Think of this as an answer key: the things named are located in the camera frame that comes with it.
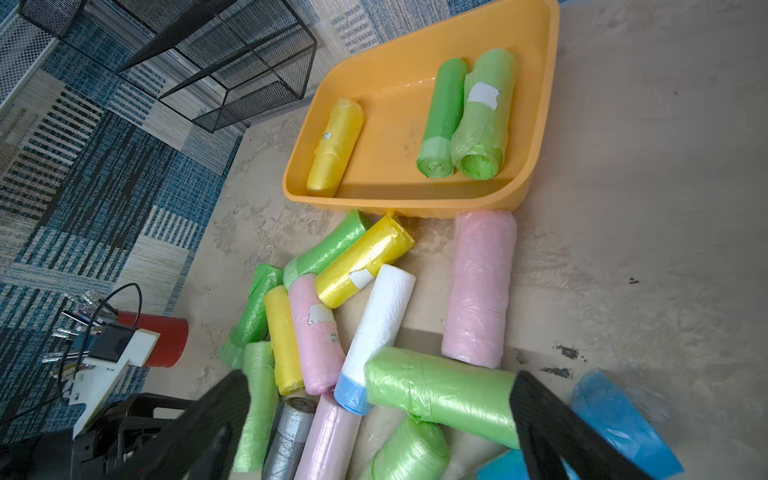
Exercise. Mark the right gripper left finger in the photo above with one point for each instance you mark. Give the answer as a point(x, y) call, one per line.
point(201, 443)

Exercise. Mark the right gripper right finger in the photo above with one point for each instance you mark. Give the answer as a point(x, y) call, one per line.
point(552, 437)

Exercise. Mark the thin dark green roll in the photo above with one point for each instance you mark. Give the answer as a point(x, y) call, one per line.
point(445, 113)

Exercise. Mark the light green roll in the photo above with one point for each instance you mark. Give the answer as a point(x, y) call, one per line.
point(416, 450)
point(479, 143)
point(433, 389)

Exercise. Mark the large yellow bag roll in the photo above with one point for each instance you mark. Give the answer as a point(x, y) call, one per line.
point(332, 155)

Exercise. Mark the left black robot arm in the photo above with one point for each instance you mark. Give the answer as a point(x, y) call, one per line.
point(118, 431)

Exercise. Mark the dark grey roll left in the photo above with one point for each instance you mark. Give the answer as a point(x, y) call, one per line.
point(289, 435)

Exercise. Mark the small yellow roll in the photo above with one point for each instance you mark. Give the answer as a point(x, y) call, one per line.
point(288, 372)

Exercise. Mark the pink roll lower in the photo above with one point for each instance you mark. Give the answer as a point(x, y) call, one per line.
point(330, 443)

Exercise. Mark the dark green roll left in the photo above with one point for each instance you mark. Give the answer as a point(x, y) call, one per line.
point(252, 327)

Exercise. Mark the pink roll near box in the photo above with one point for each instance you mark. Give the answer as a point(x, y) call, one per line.
point(474, 330)

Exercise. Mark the pink roll centre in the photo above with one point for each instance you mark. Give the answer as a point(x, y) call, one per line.
point(320, 350)

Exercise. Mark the white roll blue end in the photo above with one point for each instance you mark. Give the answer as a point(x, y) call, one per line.
point(379, 326)

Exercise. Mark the yellow roll near box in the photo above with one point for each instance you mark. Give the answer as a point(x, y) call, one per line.
point(383, 243)

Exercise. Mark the yellow plastic storage box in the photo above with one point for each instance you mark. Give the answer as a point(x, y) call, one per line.
point(394, 84)

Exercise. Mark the red pencil cup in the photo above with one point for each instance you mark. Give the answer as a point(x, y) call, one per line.
point(95, 335)

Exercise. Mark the black mesh shelf rack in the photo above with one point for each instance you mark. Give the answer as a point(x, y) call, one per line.
point(214, 64)

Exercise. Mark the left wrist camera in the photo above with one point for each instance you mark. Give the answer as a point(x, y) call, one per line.
point(111, 366)

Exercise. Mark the white wire wall basket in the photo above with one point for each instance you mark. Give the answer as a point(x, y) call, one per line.
point(24, 47)

